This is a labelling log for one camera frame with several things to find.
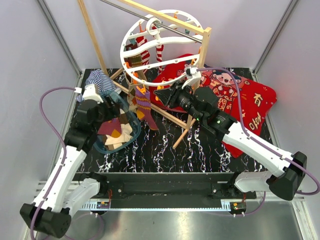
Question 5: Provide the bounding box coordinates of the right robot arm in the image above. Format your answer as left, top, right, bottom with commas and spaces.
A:
154, 83, 307, 201

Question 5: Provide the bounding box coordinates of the wooden clothes rack frame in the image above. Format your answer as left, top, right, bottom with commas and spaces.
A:
77, 0, 212, 150

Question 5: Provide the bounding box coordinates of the red white striped sock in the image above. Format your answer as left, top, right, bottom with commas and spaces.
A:
155, 44, 164, 74
134, 36, 151, 67

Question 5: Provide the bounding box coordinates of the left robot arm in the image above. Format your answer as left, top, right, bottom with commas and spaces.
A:
19, 96, 120, 240

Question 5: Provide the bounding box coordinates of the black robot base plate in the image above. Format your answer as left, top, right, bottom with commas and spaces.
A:
85, 173, 257, 211

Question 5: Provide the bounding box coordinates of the blue plastic basket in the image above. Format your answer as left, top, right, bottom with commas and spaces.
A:
93, 91, 141, 154

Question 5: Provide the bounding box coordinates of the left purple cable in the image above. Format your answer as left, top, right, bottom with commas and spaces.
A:
29, 86, 106, 240

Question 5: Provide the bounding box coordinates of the red cartoon blanket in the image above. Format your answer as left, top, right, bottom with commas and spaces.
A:
148, 61, 277, 158

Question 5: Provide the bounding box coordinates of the pile of socks in basket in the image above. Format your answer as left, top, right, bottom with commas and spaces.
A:
97, 109, 133, 151

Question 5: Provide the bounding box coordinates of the blue striped cloth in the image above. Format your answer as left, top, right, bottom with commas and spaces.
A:
84, 69, 121, 102

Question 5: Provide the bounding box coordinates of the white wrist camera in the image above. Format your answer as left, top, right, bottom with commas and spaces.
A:
181, 65, 202, 89
74, 84, 103, 104

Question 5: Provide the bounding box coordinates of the metal hanging rod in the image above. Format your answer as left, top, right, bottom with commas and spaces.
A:
100, 0, 202, 44

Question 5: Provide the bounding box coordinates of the brown beige striped sock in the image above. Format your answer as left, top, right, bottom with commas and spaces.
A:
124, 43, 143, 68

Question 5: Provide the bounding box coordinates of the white round sock hanger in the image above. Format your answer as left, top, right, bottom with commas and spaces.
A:
120, 14, 207, 87

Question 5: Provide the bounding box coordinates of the purple striped sock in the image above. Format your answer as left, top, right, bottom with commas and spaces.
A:
135, 86, 158, 131

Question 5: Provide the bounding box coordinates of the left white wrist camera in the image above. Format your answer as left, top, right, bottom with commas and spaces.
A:
74, 84, 103, 104

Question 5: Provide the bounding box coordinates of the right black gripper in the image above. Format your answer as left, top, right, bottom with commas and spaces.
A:
154, 79, 205, 123

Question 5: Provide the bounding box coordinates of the orange clothes peg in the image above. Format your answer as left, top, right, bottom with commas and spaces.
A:
154, 85, 163, 101
136, 84, 147, 95

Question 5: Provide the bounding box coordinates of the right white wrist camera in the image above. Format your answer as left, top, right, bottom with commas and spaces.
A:
181, 65, 202, 89

